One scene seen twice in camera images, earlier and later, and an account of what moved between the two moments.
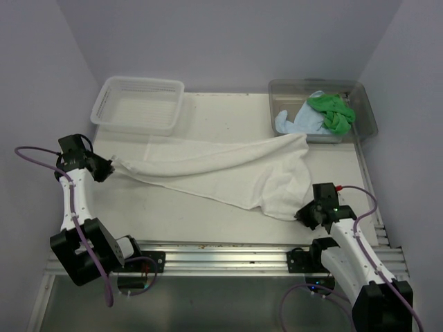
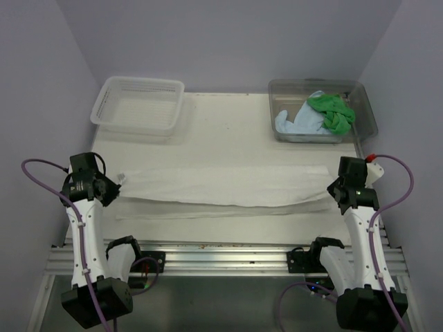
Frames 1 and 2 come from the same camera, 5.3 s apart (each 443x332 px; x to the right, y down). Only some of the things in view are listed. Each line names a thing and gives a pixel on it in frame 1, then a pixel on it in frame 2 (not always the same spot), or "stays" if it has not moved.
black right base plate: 300,261 stays
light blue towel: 308,119 stays
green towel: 338,118 stays
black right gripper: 302,215 -> 332,187
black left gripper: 106,169 -> 113,191
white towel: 269,176 -> 225,193
